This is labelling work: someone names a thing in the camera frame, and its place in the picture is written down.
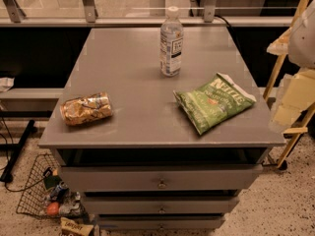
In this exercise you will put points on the white crumpled paper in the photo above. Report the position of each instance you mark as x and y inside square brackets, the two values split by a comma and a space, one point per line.
[6, 84]

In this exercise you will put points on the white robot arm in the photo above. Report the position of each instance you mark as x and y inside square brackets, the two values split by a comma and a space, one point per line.
[301, 45]

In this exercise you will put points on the clear plastic water bottle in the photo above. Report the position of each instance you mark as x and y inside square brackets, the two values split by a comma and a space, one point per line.
[171, 43]

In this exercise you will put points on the grey drawer cabinet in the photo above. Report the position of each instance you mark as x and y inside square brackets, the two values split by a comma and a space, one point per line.
[147, 127]

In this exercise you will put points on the black table leg stand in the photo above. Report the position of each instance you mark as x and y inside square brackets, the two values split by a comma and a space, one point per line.
[15, 150]

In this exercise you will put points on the green chip bag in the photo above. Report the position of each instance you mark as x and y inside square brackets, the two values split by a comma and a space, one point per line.
[214, 102]

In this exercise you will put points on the middle grey drawer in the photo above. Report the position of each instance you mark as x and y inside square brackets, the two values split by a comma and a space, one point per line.
[159, 205]

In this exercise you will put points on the yellow chip bag on floor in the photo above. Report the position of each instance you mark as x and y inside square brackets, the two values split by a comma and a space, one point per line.
[70, 227]

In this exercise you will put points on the orange fruit in basket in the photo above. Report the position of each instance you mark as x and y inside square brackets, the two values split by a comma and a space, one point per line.
[53, 209]

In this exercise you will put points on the orange soda can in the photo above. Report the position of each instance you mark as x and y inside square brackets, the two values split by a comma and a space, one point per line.
[86, 109]

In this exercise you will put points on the grey drawer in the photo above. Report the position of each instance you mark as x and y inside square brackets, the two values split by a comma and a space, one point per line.
[159, 205]
[160, 178]
[159, 222]

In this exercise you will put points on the black wire basket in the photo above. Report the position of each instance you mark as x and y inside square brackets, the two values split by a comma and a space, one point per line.
[45, 186]

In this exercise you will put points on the bottom grey drawer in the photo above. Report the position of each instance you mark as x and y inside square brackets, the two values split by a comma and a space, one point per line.
[159, 222]

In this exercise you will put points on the top grey drawer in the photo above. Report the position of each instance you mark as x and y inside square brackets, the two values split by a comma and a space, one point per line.
[160, 178]

